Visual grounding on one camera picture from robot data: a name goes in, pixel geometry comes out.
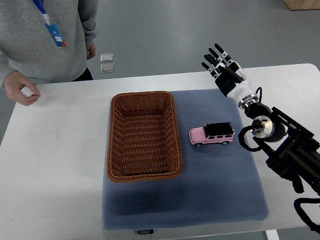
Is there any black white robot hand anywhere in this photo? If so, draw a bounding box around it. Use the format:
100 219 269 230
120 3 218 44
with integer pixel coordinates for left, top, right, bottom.
201 43 258 110

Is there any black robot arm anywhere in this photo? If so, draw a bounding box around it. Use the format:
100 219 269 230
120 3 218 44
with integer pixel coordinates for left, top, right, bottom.
202 43 320 194

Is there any pink toy car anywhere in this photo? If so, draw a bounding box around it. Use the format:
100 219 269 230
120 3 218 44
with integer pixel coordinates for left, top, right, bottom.
188 122 235 147

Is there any brown wicker basket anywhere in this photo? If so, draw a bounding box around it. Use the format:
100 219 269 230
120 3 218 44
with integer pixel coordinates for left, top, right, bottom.
106 91 183 183

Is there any person's left hand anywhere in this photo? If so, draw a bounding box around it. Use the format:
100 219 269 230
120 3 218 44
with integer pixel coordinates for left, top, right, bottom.
86 43 96 60

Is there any person's right hand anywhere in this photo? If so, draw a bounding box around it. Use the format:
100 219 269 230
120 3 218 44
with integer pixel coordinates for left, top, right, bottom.
3 71 41 106

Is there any wooden box corner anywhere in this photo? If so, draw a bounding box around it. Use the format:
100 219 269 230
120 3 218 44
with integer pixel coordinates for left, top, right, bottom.
283 0 320 11

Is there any lower metal floor plate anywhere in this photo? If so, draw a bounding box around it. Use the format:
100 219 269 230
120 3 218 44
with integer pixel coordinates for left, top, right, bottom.
100 63 114 73

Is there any metal floor plate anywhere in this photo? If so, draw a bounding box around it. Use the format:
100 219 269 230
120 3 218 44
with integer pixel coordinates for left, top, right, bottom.
100 53 114 63
100 63 114 73

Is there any upper metal floor plate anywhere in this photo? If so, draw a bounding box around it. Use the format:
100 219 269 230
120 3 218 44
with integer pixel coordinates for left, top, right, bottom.
100 53 114 63

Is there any blue-grey fabric mat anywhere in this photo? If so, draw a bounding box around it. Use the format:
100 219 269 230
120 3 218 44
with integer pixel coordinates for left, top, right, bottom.
102 89 269 230

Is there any blue id badge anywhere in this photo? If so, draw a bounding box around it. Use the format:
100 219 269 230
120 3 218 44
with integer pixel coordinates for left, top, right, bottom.
45 23 67 48

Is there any grey sweatshirt person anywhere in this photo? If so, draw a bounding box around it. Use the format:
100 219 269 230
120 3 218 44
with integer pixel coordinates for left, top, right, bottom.
0 0 99 88

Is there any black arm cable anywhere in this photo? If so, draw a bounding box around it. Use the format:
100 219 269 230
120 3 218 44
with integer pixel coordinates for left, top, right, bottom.
237 86 266 153

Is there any black cable lower right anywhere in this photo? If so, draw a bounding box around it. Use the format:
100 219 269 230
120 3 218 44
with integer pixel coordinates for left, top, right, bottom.
293 197 320 233

